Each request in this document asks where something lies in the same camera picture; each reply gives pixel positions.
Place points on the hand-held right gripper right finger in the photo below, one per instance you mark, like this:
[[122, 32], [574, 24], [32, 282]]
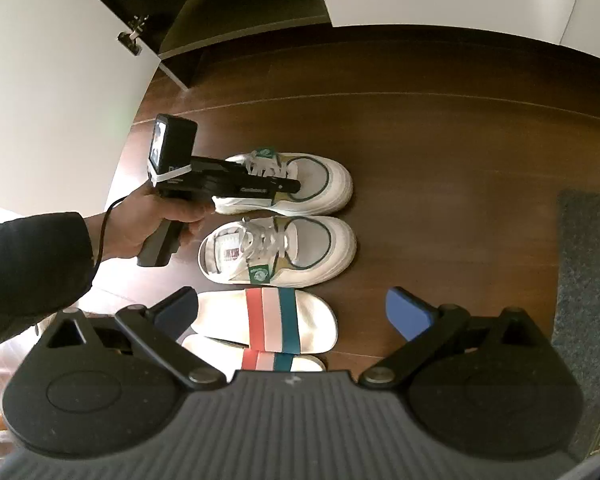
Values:
[[407, 315]]

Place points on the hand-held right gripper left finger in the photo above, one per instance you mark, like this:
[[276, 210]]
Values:
[[180, 312]]

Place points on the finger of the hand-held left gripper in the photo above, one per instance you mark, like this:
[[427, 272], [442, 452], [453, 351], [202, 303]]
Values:
[[272, 184]]

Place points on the white sneaker green trim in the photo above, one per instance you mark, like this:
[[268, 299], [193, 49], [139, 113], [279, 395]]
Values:
[[325, 180], [325, 245]]

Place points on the striped white slide sandal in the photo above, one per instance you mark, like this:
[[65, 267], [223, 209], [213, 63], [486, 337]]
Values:
[[310, 320], [215, 352]]

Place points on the white shoe cabinet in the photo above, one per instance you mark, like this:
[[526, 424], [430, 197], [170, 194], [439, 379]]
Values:
[[55, 60]]

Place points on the person's left forearm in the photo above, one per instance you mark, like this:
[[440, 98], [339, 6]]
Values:
[[30, 265]]

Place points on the person's left hand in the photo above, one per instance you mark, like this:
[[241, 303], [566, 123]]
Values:
[[130, 225]]

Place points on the metal door hinge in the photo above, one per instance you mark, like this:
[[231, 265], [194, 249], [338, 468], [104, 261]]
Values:
[[132, 35]]

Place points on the dark grey door mat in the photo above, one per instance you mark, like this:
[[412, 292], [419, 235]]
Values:
[[590, 285]]

